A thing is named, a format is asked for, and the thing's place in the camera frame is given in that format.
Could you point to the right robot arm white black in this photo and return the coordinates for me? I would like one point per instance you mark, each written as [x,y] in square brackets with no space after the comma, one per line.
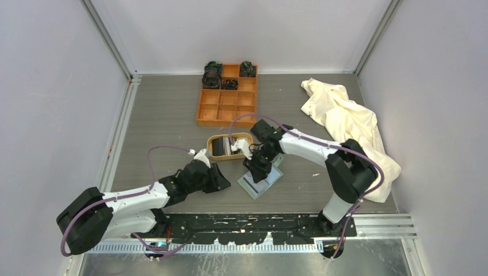
[351,171]

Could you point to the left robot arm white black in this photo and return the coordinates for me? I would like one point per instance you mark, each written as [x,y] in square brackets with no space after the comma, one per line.
[94,216]

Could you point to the cream cloth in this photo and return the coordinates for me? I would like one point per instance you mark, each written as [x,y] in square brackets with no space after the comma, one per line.
[330,106]

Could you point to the stack of cards in tray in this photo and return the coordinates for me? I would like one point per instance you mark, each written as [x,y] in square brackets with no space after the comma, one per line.
[221,146]

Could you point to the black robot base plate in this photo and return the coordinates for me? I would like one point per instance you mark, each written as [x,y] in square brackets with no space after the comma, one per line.
[244,229]

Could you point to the large dark rolled belt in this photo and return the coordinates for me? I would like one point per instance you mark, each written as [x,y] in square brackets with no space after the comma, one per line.
[212,77]

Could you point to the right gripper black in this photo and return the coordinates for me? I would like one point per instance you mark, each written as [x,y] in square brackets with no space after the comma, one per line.
[259,172]

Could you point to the slotted cable duct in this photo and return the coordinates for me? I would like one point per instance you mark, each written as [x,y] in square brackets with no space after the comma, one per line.
[135,247]

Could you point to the orange compartment organizer tray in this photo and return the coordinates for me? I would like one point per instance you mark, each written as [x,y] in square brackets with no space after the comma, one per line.
[234,103]

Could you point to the tan oval card tray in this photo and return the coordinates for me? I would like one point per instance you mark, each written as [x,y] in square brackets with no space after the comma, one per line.
[234,137]

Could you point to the small dark rolled belt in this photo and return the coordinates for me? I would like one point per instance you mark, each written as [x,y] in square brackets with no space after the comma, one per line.
[247,70]

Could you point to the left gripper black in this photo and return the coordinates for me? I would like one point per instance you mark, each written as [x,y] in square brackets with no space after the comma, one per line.
[217,180]

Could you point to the green card holder wallet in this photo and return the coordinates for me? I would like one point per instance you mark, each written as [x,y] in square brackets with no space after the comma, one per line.
[256,189]

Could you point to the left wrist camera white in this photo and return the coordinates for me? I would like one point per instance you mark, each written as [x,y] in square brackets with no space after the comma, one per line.
[201,155]

